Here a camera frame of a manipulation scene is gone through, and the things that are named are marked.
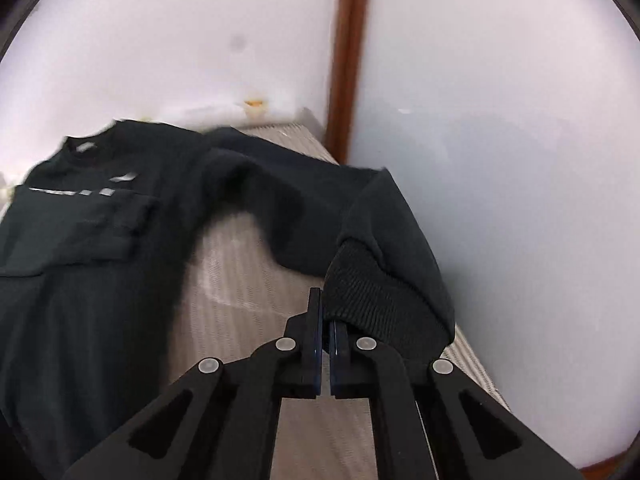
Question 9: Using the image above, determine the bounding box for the black sweatshirt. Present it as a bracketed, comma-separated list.
[0, 119, 457, 463]

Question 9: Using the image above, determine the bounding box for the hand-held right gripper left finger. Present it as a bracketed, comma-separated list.
[62, 287, 323, 480]

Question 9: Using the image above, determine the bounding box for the striped quilted bed cover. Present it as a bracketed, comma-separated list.
[167, 122, 516, 480]

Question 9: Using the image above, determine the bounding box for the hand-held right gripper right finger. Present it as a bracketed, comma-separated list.
[329, 317, 586, 480]

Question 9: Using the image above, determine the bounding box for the brown wooden door frame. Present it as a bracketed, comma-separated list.
[324, 0, 373, 166]

